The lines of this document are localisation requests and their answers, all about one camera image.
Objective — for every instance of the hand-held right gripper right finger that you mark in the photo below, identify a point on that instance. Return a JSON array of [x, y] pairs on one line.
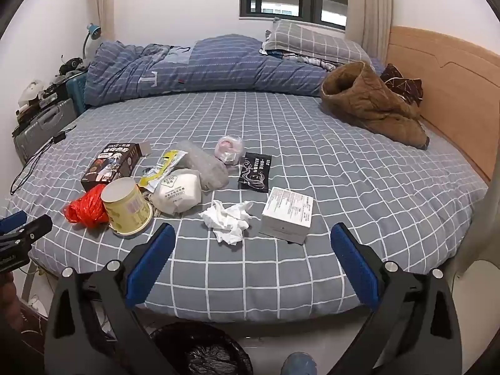
[[355, 259]]

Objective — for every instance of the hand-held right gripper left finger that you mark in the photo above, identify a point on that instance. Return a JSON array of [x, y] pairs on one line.
[[150, 259]]

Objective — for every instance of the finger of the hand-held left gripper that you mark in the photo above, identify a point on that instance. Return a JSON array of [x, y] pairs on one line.
[[11, 220], [31, 228]]

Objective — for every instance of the yellow paper noodle cup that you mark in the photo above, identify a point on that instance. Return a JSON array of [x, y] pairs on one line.
[[125, 203]]

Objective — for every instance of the white face mask package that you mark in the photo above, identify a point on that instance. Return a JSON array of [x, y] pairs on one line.
[[175, 193]]

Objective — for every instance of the small white cardboard box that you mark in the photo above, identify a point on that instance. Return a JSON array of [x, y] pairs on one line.
[[287, 213]]

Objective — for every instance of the white tissue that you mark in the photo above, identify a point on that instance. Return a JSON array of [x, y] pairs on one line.
[[226, 220]]

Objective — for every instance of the yellow snack wrapper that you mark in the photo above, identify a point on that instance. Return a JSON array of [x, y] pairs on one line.
[[166, 162]]

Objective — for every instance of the brown cookie box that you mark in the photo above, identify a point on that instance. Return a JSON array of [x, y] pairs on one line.
[[113, 162]]

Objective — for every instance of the trash bin with black liner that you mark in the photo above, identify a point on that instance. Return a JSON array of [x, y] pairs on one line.
[[203, 353]]

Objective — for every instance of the clear bubble wrap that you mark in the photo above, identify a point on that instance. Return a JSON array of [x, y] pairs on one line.
[[211, 170]]

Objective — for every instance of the black printed packet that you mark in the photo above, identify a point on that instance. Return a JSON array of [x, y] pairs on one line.
[[256, 172]]

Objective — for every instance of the clear plastic bag red print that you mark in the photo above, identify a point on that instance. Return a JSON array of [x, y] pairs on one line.
[[228, 148]]

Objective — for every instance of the grey suitcase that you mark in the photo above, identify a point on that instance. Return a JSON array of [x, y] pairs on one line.
[[43, 123]]

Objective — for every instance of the blue slipper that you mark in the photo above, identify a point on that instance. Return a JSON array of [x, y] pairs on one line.
[[299, 363]]

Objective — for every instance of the cream rounded furniture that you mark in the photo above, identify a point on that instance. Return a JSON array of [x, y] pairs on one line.
[[484, 281]]

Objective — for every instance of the grey checked bed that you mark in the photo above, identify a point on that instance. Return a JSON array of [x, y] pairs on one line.
[[293, 144]]

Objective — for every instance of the white rounded appliance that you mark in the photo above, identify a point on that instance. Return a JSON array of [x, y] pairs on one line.
[[31, 90]]

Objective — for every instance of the pile of dark gadgets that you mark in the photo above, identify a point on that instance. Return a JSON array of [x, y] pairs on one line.
[[52, 93]]

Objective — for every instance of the teal suitcase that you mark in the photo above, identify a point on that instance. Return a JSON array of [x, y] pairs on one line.
[[76, 90]]

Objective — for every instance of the brown fleece jacket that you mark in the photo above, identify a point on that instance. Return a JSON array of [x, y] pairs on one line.
[[363, 97]]

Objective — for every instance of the black gadget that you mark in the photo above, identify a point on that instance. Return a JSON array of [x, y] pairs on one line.
[[72, 64]]

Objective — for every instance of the dark patterned cushion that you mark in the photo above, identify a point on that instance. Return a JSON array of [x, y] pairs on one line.
[[402, 82]]

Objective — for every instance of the wooden headboard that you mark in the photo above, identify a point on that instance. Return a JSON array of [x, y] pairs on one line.
[[457, 86]]

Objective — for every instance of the striped folded cloth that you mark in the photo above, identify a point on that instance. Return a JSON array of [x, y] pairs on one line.
[[312, 61]]

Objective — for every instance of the blue striped duvet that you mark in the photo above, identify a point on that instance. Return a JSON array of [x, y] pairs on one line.
[[218, 66]]

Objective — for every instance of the blue desk lamp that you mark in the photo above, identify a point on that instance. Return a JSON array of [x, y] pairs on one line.
[[93, 30]]

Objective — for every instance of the grey checked pillow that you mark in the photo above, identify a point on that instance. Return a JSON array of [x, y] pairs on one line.
[[312, 41]]

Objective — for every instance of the beige curtain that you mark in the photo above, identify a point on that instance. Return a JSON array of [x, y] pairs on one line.
[[103, 0], [371, 7]]

